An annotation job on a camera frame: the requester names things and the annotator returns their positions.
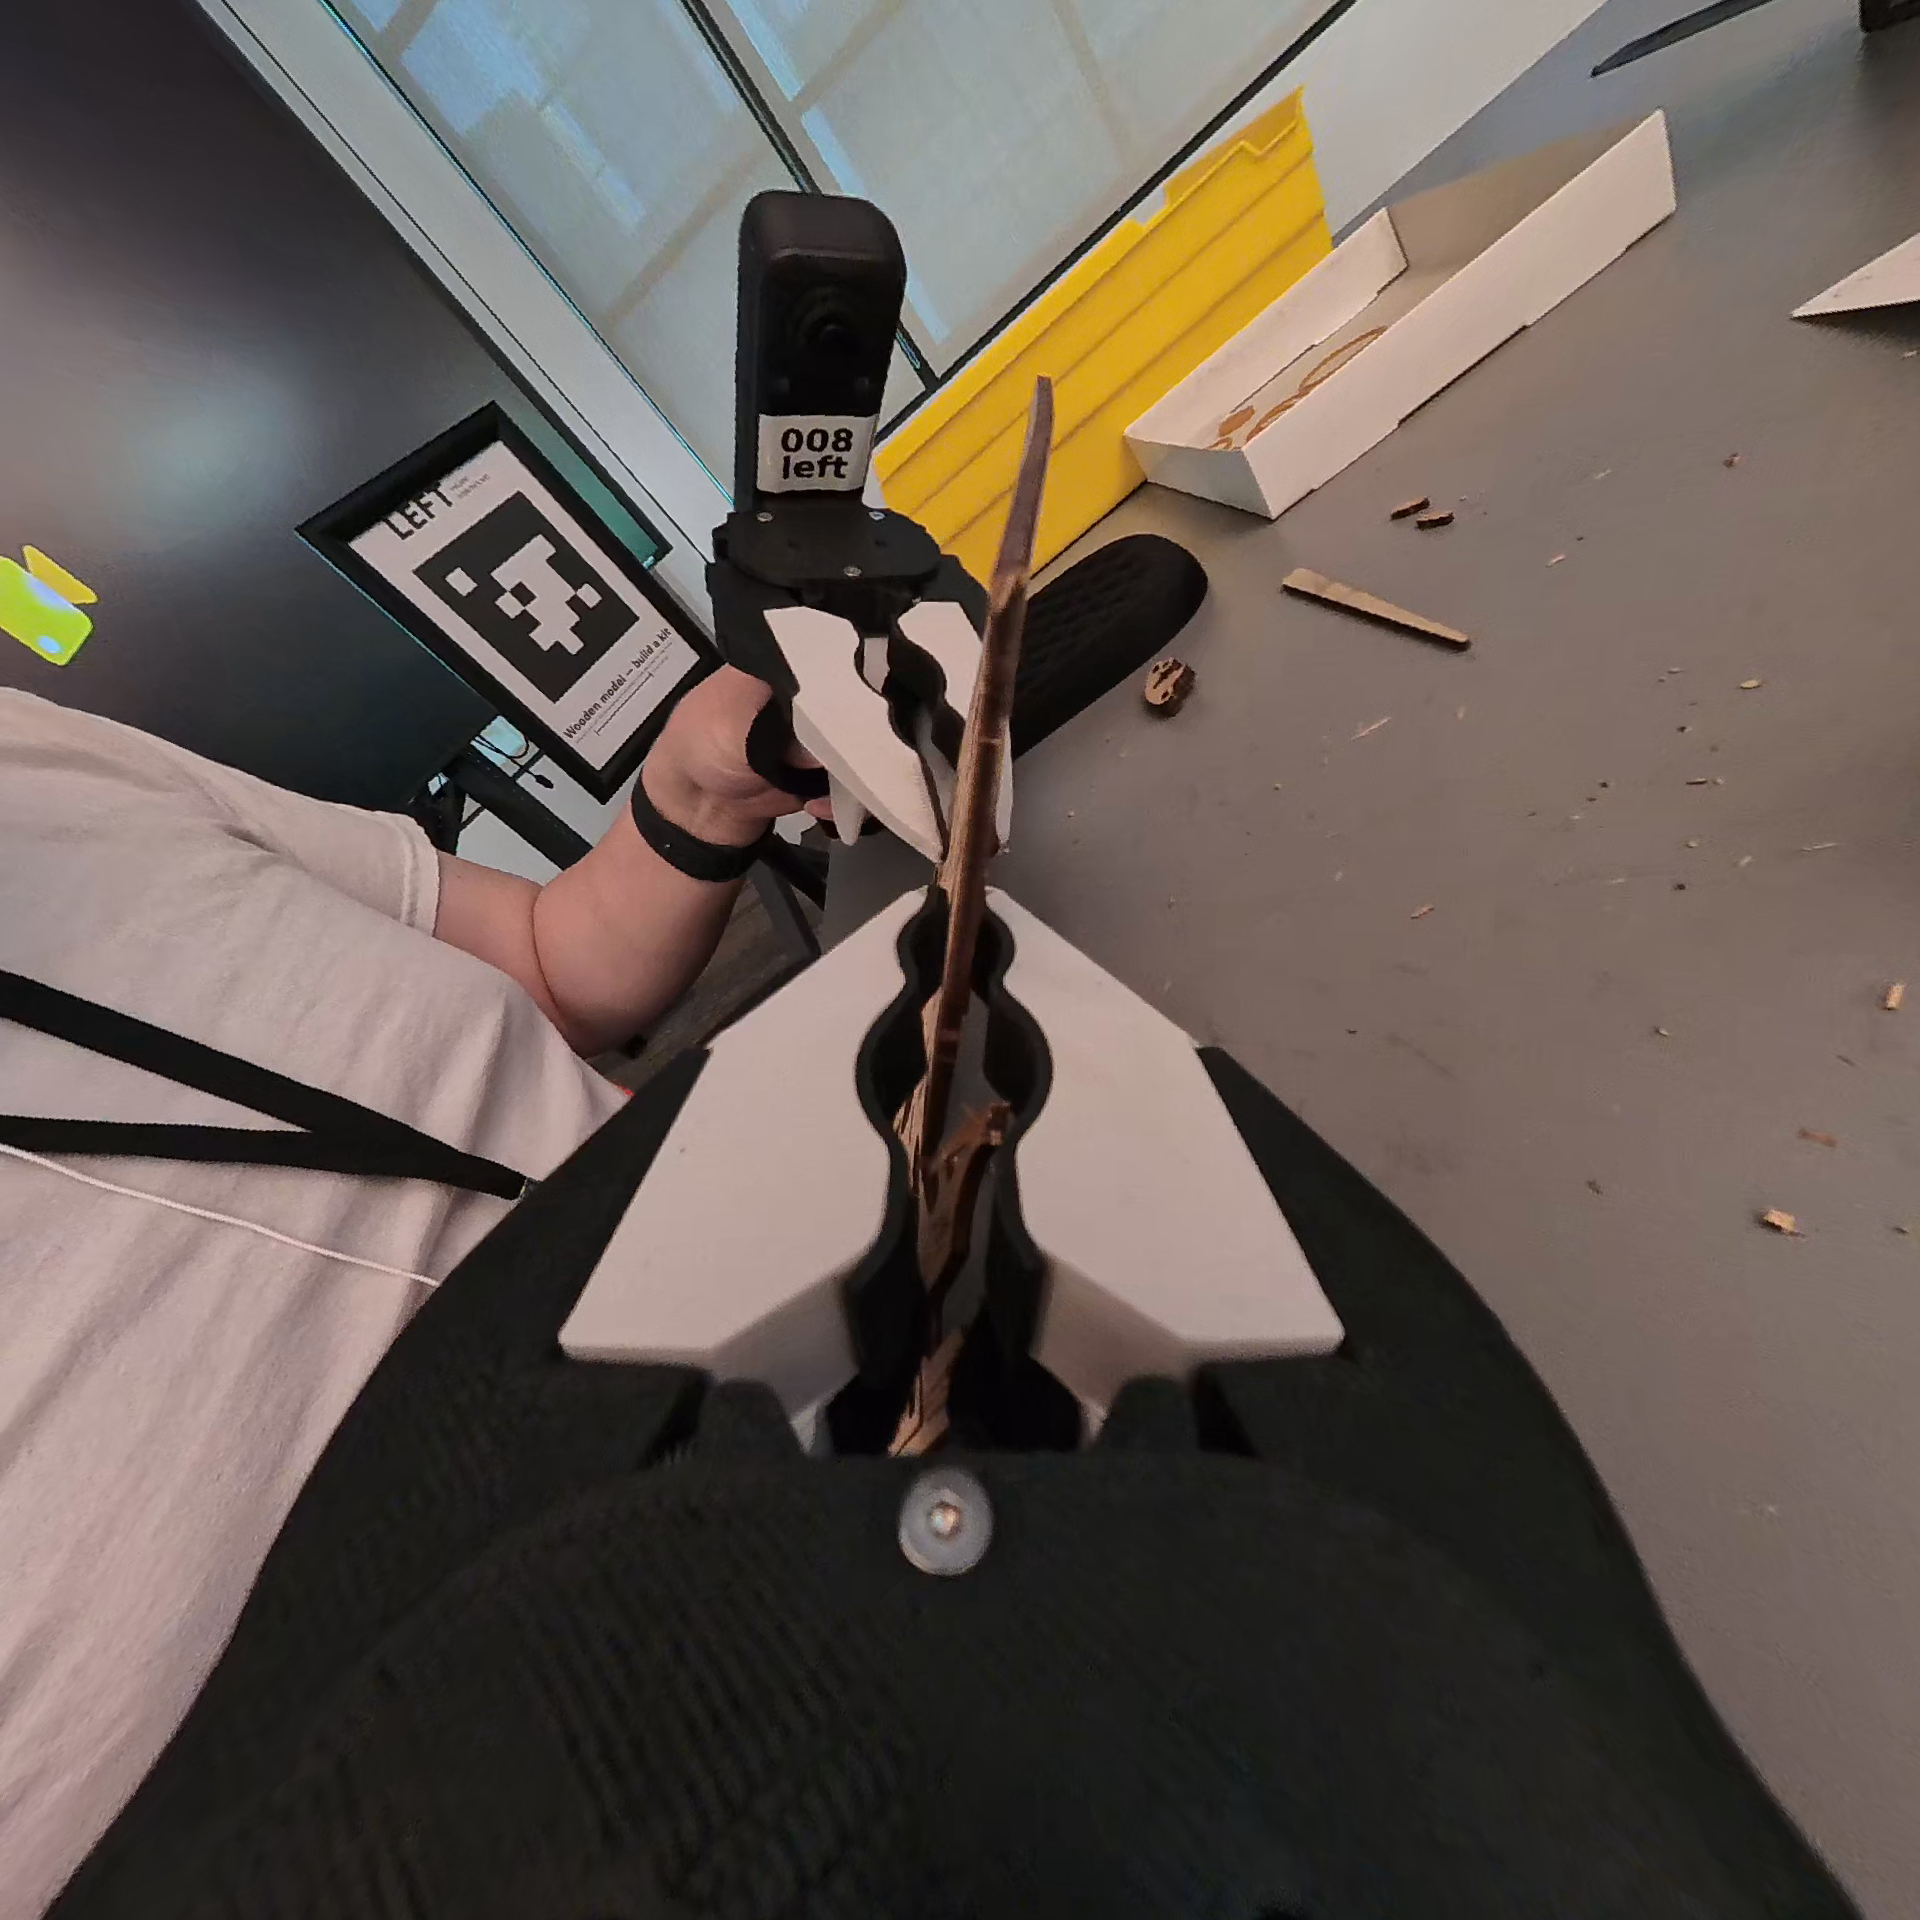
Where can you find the black easel stand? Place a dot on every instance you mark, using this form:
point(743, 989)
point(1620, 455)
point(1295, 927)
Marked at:
point(495, 797)

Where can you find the large glass window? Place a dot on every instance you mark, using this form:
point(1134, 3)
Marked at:
point(675, 150)

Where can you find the illustrated instruction booklet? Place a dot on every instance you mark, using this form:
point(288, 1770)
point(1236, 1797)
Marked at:
point(1875, 284)

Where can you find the long curved wooden model part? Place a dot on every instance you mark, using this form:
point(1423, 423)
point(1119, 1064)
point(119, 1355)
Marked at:
point(1373, 608)

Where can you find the large dark wall screen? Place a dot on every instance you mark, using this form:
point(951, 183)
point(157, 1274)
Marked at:
point(181, 301)

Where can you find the white cardboard tray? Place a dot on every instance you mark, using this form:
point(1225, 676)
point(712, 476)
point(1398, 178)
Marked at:
point(1425, 301)

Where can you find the laser-cut wooden sheet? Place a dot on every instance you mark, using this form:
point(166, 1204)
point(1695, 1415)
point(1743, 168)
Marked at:
point(998, 676)

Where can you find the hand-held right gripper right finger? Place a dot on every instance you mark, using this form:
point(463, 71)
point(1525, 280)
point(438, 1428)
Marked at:
point(1171, 1202)

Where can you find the black table slot cover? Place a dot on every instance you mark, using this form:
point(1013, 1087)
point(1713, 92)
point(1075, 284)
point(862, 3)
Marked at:
point(1681, 38)

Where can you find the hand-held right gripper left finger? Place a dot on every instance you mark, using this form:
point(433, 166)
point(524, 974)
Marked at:
point(720, 1202)

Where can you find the small heart-shaped wooden part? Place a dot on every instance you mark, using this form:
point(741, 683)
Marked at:
point(1171, 687)

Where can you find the pile of rubber bands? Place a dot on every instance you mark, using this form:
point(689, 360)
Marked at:
point(1289, 398)

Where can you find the person's left forearm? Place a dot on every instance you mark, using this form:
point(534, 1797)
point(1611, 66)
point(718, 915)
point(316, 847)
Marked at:
point(600, 944)

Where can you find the black wristband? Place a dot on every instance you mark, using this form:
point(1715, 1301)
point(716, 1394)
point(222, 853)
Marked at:
point(681, 850)

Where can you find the black ribbed wrist rest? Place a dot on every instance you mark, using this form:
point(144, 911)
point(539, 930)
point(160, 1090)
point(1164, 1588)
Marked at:
point(1110, 629)

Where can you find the person's white shirt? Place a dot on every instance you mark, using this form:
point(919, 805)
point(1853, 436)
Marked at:
point(224, 1424)

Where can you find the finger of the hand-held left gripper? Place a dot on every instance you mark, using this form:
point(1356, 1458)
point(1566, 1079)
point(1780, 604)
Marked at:
point(848, 722)
point(939, 662)

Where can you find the yellow plastic bin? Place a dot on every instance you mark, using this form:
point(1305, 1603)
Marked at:
point(1142, 347)

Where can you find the person's left hand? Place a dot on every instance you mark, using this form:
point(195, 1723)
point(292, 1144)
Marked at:
point(704, 764)

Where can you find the black framed marker sign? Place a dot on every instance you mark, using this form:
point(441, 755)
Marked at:
point(510, 599)

